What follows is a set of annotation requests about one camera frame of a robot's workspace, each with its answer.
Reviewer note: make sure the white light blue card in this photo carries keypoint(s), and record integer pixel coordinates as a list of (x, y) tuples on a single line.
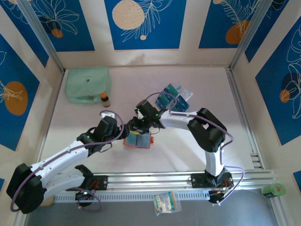
[(187, 94)]

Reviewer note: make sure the black base connector unit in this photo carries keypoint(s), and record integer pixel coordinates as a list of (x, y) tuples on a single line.
[(84, 196), (217, 196)]

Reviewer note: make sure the aluminium side rail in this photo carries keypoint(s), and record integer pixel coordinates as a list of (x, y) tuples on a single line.
[(54, 103), (243, 117)]

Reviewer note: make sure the green tape roll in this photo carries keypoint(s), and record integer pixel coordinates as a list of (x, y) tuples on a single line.
[(274, 190)]

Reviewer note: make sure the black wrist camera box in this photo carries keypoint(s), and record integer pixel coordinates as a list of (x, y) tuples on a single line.
[(146, 108), (107, 124)]

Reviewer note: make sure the blue floral wall panel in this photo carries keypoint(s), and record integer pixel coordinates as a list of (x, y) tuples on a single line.
[(164, 35), (82, 35), (23, 35), (263, 42), (211, 23), (270, 106), (18, 131)]

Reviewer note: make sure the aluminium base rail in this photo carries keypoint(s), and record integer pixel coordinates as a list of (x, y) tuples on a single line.
[(152, 179)]

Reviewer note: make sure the mint green medicine bag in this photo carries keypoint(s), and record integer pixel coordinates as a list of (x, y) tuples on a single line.
[(87, 82)]

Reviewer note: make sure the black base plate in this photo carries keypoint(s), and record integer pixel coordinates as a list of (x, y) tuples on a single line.
[(101, 182), (197, 180)]

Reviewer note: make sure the black right base connector unit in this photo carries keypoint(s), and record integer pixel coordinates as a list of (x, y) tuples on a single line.
[(217, 196)]

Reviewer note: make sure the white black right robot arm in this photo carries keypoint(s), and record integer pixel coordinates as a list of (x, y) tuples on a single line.
[(178, 121)]

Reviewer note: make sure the beige foam pad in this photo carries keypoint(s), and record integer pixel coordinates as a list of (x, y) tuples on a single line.
[(49, 202)]

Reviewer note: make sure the orange fabric card holder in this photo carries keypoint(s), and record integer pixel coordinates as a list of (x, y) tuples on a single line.
[(143, 141)]

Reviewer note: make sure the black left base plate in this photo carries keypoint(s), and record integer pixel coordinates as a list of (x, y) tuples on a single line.
[(101, 182)]

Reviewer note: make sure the black left base connector unit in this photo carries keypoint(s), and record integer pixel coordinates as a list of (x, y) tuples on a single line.
[(84, 196)]

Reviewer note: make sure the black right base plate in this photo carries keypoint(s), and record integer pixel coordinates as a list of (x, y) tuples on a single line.
[(197, 180)]

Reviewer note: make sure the clear plastic packet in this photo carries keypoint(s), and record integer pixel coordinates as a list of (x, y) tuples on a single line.
[(167, 203)]

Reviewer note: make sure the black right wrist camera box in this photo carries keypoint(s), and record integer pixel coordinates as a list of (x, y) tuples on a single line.
[(146, 108)]

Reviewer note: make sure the blue blister packets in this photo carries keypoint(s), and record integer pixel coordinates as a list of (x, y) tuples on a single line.
[(183, 104)]

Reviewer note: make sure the brown bottle with orange cap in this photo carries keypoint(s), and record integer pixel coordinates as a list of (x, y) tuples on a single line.
[(105, 100)]

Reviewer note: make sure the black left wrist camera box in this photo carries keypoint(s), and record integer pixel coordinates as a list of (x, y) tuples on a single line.
[(107, 124)]

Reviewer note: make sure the aluminium frame post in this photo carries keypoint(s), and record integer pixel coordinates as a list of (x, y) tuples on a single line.
[(42, 35), (249, 35)]

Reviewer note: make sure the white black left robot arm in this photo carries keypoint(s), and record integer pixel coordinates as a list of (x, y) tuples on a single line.
[(63, 156)]

